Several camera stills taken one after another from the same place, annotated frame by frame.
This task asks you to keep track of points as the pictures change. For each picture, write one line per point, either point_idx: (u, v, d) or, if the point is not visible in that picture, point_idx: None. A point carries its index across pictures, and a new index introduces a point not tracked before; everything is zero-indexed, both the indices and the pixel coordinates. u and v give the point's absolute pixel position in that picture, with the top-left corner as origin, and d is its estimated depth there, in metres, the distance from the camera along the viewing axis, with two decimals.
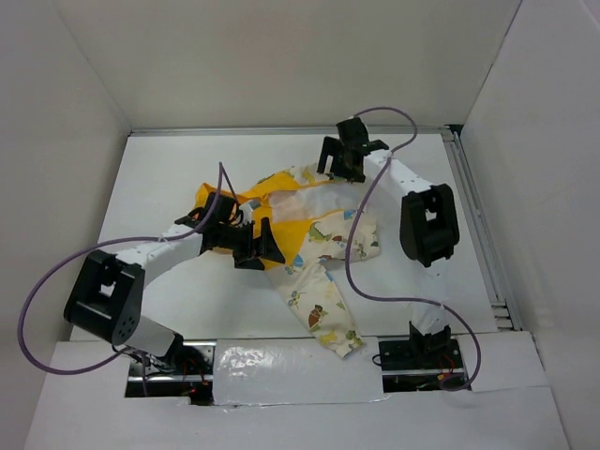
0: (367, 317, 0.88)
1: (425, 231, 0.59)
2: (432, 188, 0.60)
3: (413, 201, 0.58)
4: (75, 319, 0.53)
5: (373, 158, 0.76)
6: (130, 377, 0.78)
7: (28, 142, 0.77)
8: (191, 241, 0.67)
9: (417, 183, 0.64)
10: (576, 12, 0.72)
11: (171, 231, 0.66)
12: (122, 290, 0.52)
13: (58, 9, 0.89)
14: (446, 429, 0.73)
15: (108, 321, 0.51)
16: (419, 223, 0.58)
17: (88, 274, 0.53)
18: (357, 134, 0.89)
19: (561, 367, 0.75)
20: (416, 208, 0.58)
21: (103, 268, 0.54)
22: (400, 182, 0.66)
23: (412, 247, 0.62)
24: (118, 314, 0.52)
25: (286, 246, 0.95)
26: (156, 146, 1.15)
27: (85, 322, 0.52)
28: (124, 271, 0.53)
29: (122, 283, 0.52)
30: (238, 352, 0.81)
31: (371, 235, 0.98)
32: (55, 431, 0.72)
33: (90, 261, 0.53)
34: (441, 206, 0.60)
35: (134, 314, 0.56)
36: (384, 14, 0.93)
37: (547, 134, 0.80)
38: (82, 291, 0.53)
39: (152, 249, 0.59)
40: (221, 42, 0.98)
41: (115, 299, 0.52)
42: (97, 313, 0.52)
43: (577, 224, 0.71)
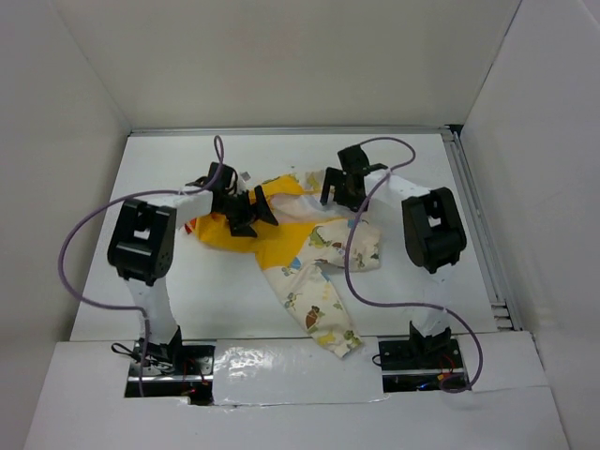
0: (367, 317, 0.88)
1: (429, 233, 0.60)
2: (433, 193, 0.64)
3: (413, 202, 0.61)
4: (119, 260, 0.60)
5: (372, 176, 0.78)
6: (130, 377, 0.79)
7: (29, 142, 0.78)
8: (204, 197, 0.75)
9: (417, 189, 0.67)
10: (576, 10, 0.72)
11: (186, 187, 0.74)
12: (160, 227, 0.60)
13: (58, 10, 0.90)
14: (445, 429, 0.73)
15: (150, 255, 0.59)
16: (421, 225, 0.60)
17: (126, 220, 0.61)
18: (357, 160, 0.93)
19: (561, 367, 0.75)
20: (416, 210, 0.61)
21: (137, 214, 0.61)
22: (399, 191, 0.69)
23: (418, 255, 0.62)
24: (157, 247, 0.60)
25: (285, 247, 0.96)
26: (156, 147, 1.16)
27: (128, 261, 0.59)
28: (158, 211, 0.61)
29: (158, 222, 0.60)
30: (238, 352, 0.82)
31: (372, 247, 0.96)
32: (56, 430, 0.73)
33: (126, 208, 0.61)
34: (442, 209, 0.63)
35: (170, 252, 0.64)
36: (383, 14, 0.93)
37: (547, 132, 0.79)
38: (121, 235, 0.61)
39: (174, 197, 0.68)
40: (221, 42, 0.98)
41: (155, 236, 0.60)
42: (139, 250, 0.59)
43: (577, 224, 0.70)
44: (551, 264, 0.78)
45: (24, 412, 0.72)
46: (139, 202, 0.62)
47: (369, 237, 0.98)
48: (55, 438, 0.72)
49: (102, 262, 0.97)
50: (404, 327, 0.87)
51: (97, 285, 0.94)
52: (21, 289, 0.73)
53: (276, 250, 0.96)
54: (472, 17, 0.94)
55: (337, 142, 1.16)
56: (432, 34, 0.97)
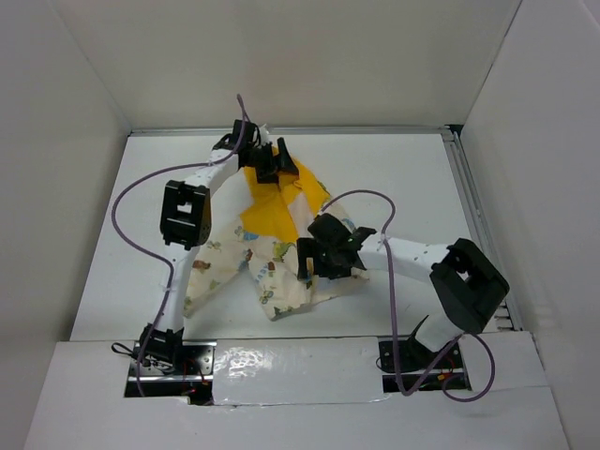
0: (367, 317, 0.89)
1: (471, 295, 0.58)
2: (453, 249, 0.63)
3: (443, 273, 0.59)
4: (170, 231, 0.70)
5: (369, 248, 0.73)
6: (130, 377, 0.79)
7: (29, 142, 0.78)
8: (232, 160, 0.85)
9: (431, 252, 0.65)
10: (575, 10, 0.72)
11: (214, 156, 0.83)
12: (200, 205, 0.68)
13: (58, 11, 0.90)
14: (445, 430, 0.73)
15: (195, 228, 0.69)
16: (465, 292, 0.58)
17: (169, 200, 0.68)
18: (336, 232, 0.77)
19: (561, 367, 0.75)
20: (450, 278, 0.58)
21: (178, 192, 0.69)
22: (412, 259, 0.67)
23: (465, 321, 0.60)
24: (200, 221, 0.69)
25: (261, 224, 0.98)
26: (156, 147, 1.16)
27: (178, 232, 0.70)
28: (196, 192, 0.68)
29: (198, 202, 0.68)
30: (238, 352, 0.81)
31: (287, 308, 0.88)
32: (55, 430, 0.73)
33: (168, 189, 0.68)
34: (468, 262, 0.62)
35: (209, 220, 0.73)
36: (383, 14, 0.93)
37: (547, 132, 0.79)
38: (168, 211, 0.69)
39: (207, 172, 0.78)
40: (221, 42, 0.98)
41: (196, 213, 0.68)
42: (186, 224, 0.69)
43: (577, 224, 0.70)
44: (551, 264, 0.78)
45: (24, 412, 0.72)
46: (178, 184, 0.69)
47: (303, 295, 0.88)
48: (55, 437, 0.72)
49: (101, 262, 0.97)
50: (406, 326, 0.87)
51: (97, 284, 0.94)
52: (21, 288, 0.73)
53: (259, 216, 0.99)
54: (471, 17, 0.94)
55: (337, 142, 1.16)
56: (432, 34, 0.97)
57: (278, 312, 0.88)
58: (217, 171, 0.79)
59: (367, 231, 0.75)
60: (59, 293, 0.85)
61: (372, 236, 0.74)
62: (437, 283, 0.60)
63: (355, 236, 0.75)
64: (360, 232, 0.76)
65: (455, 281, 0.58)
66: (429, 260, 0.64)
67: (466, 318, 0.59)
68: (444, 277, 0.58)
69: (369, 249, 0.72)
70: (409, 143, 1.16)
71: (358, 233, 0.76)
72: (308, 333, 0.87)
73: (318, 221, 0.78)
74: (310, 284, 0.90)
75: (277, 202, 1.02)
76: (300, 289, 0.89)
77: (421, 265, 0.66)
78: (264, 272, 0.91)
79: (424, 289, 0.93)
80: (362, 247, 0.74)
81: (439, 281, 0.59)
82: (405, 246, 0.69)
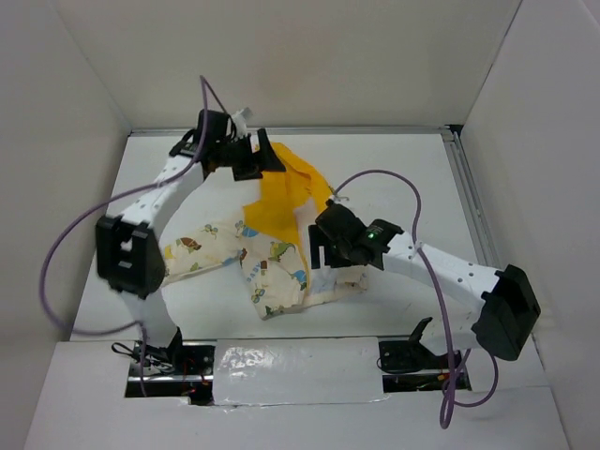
0: (367, 317, 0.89)
1: (515, 328, 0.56)
2: (501, 275, 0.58)
3: (497, 307, 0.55)
4: (108, 276, 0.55)
5: (397, 252, 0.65)
6: (130, 377, 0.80)
7: (29, 143, 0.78)
8: (195, 172, 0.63)
9: (476, 275, 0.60)
10: (576, 11, 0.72)
11: (168, 170, 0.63)
12: (141, 249, 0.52)
13: (58, 11, 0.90)
14: (445, 430, 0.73)
15: (140, 277, 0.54)
16: (509, 324, 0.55)
17: (102, 239, 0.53)
18: (350, 224, 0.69)
19: (561, 367, 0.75)
20: (502, 314, 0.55)
21: (114, 231, 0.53)
22: (457, 280, 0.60)
23: (496, 344, 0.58)
24: (145, 267, 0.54)
25: (262, 222, 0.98)
26: (156, 146, 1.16)
27: (120, 280, 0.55)
28: (136, 233, 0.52)
29: (138, 243, 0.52)
30: (238, 352, 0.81)
31: (277, 307, 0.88)
32: (55, 430, 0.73)
33: (99, 226, 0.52)
34: (512, 289, 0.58)
35: (162, 262, 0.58)
36: (384, 15, 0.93)
37: (547, 133, 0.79)
38: (102, 253, 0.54)
39: (155, 200, 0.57)
40: (221, 43, 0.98)
41: (138, 258, 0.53)
42: (127, 271, 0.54)
43: (577, 224, 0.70)
44: (551, 264, 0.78)
45: (24, 412, 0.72)
46: (114, 217, 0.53)
47: (295, 295, 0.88)
48: (55, 436, 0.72)
49: None
50: (405, 326, 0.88)
51: (97, 285, 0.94)
52: (22, 289, 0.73)
53: (262, 212, 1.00)
54: (472, 17, 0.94)
55: (337, 142, 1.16)
56: (432, 34, 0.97)
57: (269, 311, 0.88)
58: (169, 194, 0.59)
59: (392, 229, 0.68)
60: (60, 292, 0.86)
61: (398, 238, 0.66)
62: (486, 316, 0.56)
63: (376, 232, 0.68)
64: (384, 230, 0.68)
65: (506, 315, 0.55)
66: (476, 286, 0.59)
67: (502, 347, 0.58)
68: (499, 313, 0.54)
69: (400, 256, 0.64)
70: (408, 143, 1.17)
71: (379, 229, 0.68)
72: (308, 333, 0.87)
73: (329, 212, 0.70)
74: (305, 285, 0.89)
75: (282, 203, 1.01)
76: (293, 289, 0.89)
77: (466, 289, 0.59)
78: (257, 270, 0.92)
79: (425, 289, 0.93)
80: (387, 249, 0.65)
81: (492, 316, 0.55)
82: (445, 262, 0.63)
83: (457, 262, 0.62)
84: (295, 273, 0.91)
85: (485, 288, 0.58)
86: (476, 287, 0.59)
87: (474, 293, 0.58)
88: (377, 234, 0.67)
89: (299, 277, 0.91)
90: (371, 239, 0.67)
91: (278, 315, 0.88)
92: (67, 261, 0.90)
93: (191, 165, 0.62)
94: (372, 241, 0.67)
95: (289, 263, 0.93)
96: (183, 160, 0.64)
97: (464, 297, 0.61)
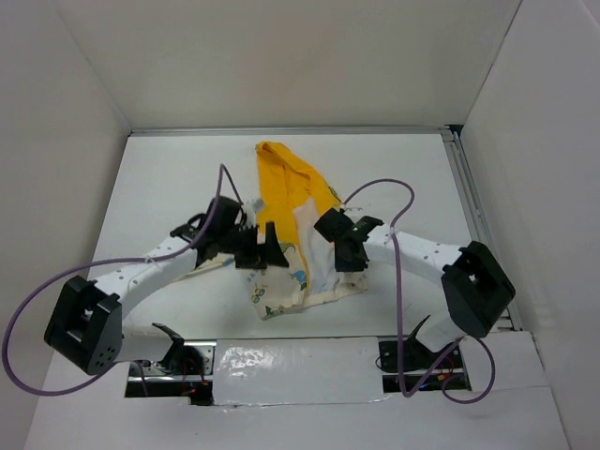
0: (367, 317, 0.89)
1: (478, 300, 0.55)
2: (464, 251, 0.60)
3: (454, 274, 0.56)
4: (55, 344, 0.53)
5: (376, 239, 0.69)
6: (130, 377, 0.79)
7: (29, 142, 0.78)
8: (187, 257, 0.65)
9: (442, 251, 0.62)
10: (576, 11, 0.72)
11: (162, 247, 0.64)
12: (98, 324, 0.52)
13: (58, 11, 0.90)
14: (445, 430, 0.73)
15: (84, 352, 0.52)
16: (470, 292, 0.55)
17: (66, 302, 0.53)
18: (339, 225, 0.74)
19: (562, 367, 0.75)
20: (460, 282, 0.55)
21: (81, 296, 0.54)
22: (423, 258, 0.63)
23: (466, 319, 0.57)
24: (93, 345, 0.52)
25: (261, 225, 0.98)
26: (156, 146, 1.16)
27: (65, 351, 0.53)
28: (99, 306, 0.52)
29: (97, 316, 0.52)
30: (238, 352, 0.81)
31: (277, 307, 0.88)
32: (55, 430, 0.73)
33: (67, 288, 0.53)
34: (478, 264, 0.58)
35: (114, 344, 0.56)
36: (384, 15, 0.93)
37: (547, 133, 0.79)
38: (60, 319, 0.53)
39: (135, 273, 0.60)
40: (221, 43, 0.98)
41: (90, 332, 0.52)
42: (75, 343, 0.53)
43: (577, 224, 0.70)
44: (551, 264, 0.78)
45: (24, 412, 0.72)
46: (85, 282, 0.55)
47: (294, 297, 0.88)
48: (55, 436, 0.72)
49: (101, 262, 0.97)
50: (406, 326, 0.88)
51: None
52: (22, 289, 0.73)
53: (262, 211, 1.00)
54: (471, 18, 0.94)
55: (337, 142, 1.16)
56: (432, 35, 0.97)
57: (269, 311, 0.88)
58: (150, 272, 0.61)
59: (373, 222, 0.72)
60: (60, 292, 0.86)
61: (379, 228, 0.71)
62: (446, 286, 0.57)
63: (359, 225, 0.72)
64: (367, 223, 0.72)
65: (463, 282, 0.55)
66: (440, 261, 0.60)
67: (471, 322, 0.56)
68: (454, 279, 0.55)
69: (376, 242, 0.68)
70: (408, 143, 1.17)
71: (364, 223, 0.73)
72: (308, 333, 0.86)
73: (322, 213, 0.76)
74: (305, 285, 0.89)
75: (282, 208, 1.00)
76: (293, 289, 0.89)
77: (431, 265, 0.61)
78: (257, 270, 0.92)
79: (424, 289, 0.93)
80: (368, 238, 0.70)
81: (450, 284, 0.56)
82: (414, 243, 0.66)
83: (427, 244, 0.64)
84: (295, 273, 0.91)
85: (445, 262, 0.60)
86: (439, 261, 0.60)
87: (437, 267, 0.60)
88: (361, 227, 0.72)
89: (299, 276, 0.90)
90: (356, 231, 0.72)
91: (278, 315, 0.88)
92: (67, 261, 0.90)
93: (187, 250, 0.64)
94: (356, 233, 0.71)
95: (289, 262, 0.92)
96: (180, 242, 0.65)
97: (432, 275, 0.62)
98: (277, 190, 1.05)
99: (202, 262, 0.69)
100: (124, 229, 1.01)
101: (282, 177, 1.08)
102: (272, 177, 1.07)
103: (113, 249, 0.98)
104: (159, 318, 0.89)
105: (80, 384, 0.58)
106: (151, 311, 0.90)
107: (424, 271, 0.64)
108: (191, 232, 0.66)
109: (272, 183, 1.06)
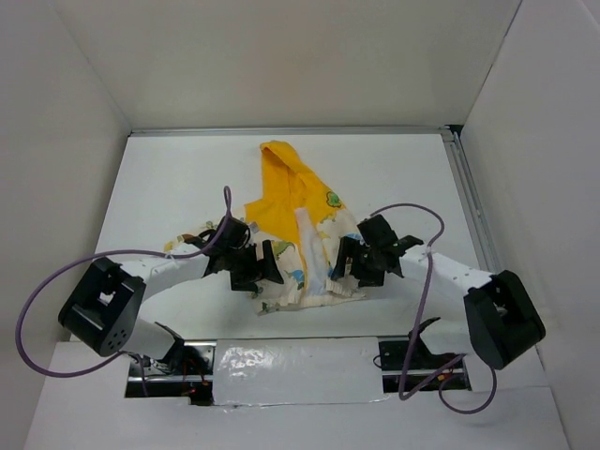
0: (367, 318, 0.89)
1: (500, 326, 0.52)
2: (494, 277, 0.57)
3: (477, 295, 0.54)
4: (69, 322, 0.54)
5: (411, 257, 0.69)
6: (130, 377, 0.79)
7: (29, 143, 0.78)
8: (198, 261, 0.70)
9: (472, 275, 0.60)
10: (576, 12, 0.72)
11: (178, 248, 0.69)
12: (122, 302, 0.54)
13: (58, 13, 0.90)
14: (445, 430, 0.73)
15: (99, 332, 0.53)
16: (494, 322, 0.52)
17: (90, 280, 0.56)
18: (383, 233, 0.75)
19: (562, 368, 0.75)
20: (485, 308, 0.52)
21: (105, 277, 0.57)
22: (452, 278, 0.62)
23: (487, 349, 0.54)
24: (110, 324, 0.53)
25: (262, 222, 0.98)
26: (156, 146, 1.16)
27: (78, 329, 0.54)
28: (124, 285, 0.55)
29: (121, 294, 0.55)
30: (238, 352, 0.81)
31: (275, 305, 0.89)
32: (55, 430, 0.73)
33: (95, 266, 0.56)
34: (507, 295, 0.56)
35: (127, 330, 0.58)
36: (385, 16, 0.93)
37: (547, 134, 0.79)
38: (80, 296, 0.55)
39: (156, 263, 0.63)
40: (222, 44, 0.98)
41: (109, 311, 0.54)
42: (91, 322, 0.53)
43: (577, 224, 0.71)
44: (551, 264, 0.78)
45: (25, 411, 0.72)
46: (111, 263, 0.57)
47: (291, 294, 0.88)
48: (56, 436, 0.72)
49: None
50: (406, 326, 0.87)
51: None
52: (21, 289, 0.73)
53: (263, 209, 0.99)
54: (472, 18, 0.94)
55: (337, 142, 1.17)
56: (433, 35, 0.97)
57: (265, 307, 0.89)
58: (169, 266, 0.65)
59: (413, 241, 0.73)
60: (60, 292, 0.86)
61: (418, 247, 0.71)
62: (470, 308, 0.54)
63: (401, 242, 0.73)
64: (407, 240, 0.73)
65: (487, 307, 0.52)
66: (467, 282, 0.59)
67: (490, 349, 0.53)
68: (478, 304, 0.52)
69: (411, 259, 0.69)
70: (408, 143, 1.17)
71: (404, 240, 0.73)
72: (307, 333, 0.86)
73: (367, 219, 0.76)
74: (302, 285, 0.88)
75: (284, 208, 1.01)
76: (290, 288, 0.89)
77: (459, 286, 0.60)
78: None
79: (424, 288, 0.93)
80: (404, 254, 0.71)
81: (473, 307, 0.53)
82: (447, 263, 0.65)
83: (461, 267, 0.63)
84: (293, 272, 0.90)
85: (473, 284, 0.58)
86: (465, 282, 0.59)
87: (463, 289, 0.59)
88: (401, 243, 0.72)
89: (296, 275, 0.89)
90: (397, 247, 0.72)
91: (274, 312, 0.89)
92: (67, 261, 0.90)
93: (202, 254, 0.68)
94: (396, 248, 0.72)
95: (289, 262, 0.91)
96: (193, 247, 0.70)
97: (460, 296, 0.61)
98: (279, 190, 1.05)
99: (209, 271, 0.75)
100: (123, 228, 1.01)
101: (285, 178, 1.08)
102: (275, 177, 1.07)
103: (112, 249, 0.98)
104: (159, 317, 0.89)
105: (80, 371, 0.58)
106: (151, 309, 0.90)
107: (454, 292, 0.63)
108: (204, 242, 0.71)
109: (275, 183, 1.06)
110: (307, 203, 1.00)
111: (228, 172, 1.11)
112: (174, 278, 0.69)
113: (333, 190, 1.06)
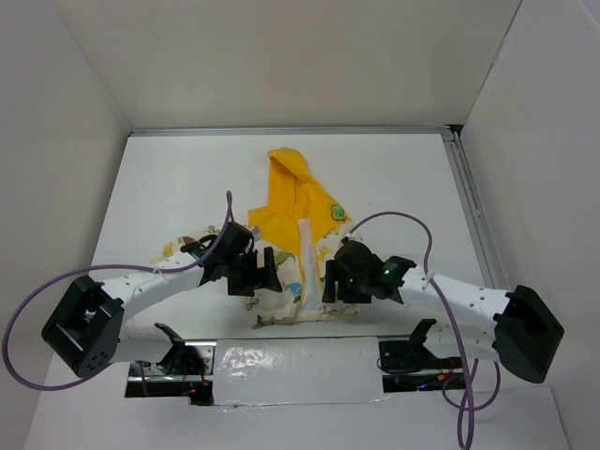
0: (360, 331, 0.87)
1: (533, 349, 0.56)
2: (512, 295, 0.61)
3: (507, 325, 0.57)
4: (52, 340, 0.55)
5: (412, 284, 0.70)
6: (130, 377, 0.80)
7: (29, 145, 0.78)
8: (190, 274, 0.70)
9: (488, 300, 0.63)
10: (577, 12, 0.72)
11: (172, 260, 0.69)
12: (98, 326, 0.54)
13: (58, 13, 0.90)
14: (444, 431, 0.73)
15: (79, 352, 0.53)
16: (526, 346, 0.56)
17: (71, 300, 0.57)
18: (367, 262, 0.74)
19: (561, 367, 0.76)
20: (516, 333, 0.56)
21: (85, 297, 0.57)
22: (469, 306, 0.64)
23: (523, 368, 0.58)
24: (89, 346, 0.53)
25: (266, 227, 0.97)
26: (156, 146, 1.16)
27: (57, 348, 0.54)
28: (102, 308, 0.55)
29: (98, 319, 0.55)
30: (238, 352, 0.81)
31: (268, 317, 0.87)
32: (53, 432, 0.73)
33: (75, 287, 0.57)
34: (526, 308, 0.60)
35: (109, 352, 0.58)
36: (385, 16, 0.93)
37: (547, 134, 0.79)
38: (62, 315, 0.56)
39: (141, 282, 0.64)
40: (222, 43, 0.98)
41: (88, 333, 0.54)
42: (71, 341, 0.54)
43: (577, 225, 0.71)
44: (551, 265, 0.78)
45: (24, 410, 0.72)
46: (93, 283, 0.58)
47: (286, 308, 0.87)
48: (56, 435, 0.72)
49: None
50: (406, 327, 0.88)
51: None
52: (20, 290, 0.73)
53: (267, 217, 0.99)
54: (472, 17, 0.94)
55: (337, 142, 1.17)
56: (433, 34, 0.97)
57: (261, 321, 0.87)
58: (155, 283, 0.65)
59: (406, 263, 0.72)
60: (60, 293, 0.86)
61: (412, 270, 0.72)
62: (502, 337, 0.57)
63: (391, 268, 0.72)
64: (398, 264, 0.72)
65: (517, 335, 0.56)
66: (488, 309, 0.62)
67: (528, 368, 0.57)
68: (511, 334, 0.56)
69: (414, 287, 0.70)
70: (408, 144, 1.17)
71: (395, 264, 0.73)
72: (307, 333, 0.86)
73: (346, 251, 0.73)
74: (298, 299, 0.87)
75: (289, 216, 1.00)
76: (287, 301, 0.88)
77: (478, 313, 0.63)
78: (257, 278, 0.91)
79: None
80: (403, 283, 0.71)
81: (505, 337, 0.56)
82: (457, 289, 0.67)
83: (472, 290, 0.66)
84: (291, 285, 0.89)
85: (495, 309, 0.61)
86: (488, 309, 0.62)
87: (487, 316, 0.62)
88: (394, 269, 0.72)
89: (293, 288, 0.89)
90: (389, 275, 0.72)
91: (269, 325, 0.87)
92: (66, 261, 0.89)
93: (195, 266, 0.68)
94: (389, 277, 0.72)
95: (288, 274, 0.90)
96: (187, 257, 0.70)
97: (480, 322, 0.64)
98: (284, 198, 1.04)
99: (205, 280, 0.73)
100: (121, 230, 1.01)
101: (292, 186, 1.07)
102: (281, 185, 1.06)
103: (112, 251, 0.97)
104: (158, 318, 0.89)
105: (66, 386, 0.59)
106: (149, 311, 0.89)
107: (469, 319, 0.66)
108: (202, 250, 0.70)
109: (280, 190, 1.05)
110: (310, 215, 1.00)
111: (228, 172, 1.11)
112: (162, 291, 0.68)
113: (339, 203, 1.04)
